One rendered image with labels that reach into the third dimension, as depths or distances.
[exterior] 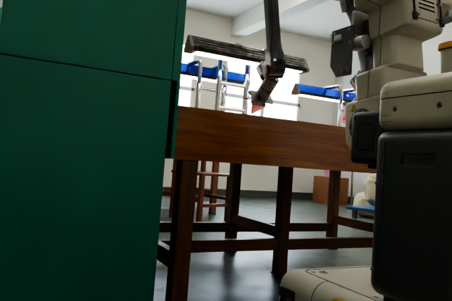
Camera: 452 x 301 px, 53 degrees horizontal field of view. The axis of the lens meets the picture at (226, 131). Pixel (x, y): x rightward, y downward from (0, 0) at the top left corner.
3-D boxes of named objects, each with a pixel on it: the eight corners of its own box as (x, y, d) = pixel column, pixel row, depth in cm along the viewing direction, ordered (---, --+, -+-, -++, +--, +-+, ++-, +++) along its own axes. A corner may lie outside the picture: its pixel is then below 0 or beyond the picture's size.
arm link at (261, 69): (267, 68, 180) (286, 68, 183) (257, 50, 187) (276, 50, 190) (259, 91, 188) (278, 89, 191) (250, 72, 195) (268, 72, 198)
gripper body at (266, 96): (247, 93, 195) (254, 80, 190) (267, 95, 199) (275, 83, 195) (251, 103, 191) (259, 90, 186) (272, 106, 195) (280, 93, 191)
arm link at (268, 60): (259, -35, 178) (284, -33, 182) (253, -30, 183) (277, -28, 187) (266, 75, 179) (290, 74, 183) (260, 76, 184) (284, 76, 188)
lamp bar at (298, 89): (371, 105, 312) (372, 95, 313) (298, 93, 284) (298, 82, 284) (363, 106, 319) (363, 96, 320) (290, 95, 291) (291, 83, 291)
